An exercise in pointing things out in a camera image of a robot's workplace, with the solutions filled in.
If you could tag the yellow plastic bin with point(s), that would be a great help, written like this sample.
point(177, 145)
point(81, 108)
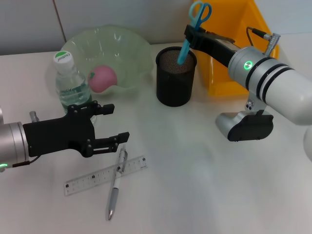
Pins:
point(231, 19)

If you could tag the clear plastic ruler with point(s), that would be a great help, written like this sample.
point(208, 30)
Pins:
point(85, 181)

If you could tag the blue capped scissors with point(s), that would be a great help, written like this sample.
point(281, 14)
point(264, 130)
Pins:
point(200, 14)

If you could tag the silver white ballpoint pen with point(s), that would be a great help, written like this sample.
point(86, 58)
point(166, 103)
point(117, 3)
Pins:
point(113, 195)

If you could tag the clear green-label water bottle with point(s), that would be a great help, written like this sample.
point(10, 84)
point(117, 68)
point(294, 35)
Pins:
point(73, 85)

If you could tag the black mesh pen holder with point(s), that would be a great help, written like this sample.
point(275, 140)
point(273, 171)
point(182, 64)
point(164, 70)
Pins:
point(174, 92)

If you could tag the pink toy peach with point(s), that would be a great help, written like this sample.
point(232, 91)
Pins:
point(102, 79)

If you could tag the pale green glass fruit bowl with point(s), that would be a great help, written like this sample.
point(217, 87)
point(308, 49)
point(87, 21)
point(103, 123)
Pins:
point(117, 48)

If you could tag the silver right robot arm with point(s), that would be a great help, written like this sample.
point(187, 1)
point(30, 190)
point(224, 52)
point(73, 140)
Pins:
point(280, 80)

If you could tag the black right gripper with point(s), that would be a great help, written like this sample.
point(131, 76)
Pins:
point(219, 47)

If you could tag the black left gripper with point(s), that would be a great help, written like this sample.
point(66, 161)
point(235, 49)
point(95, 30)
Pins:
point(58, 134)

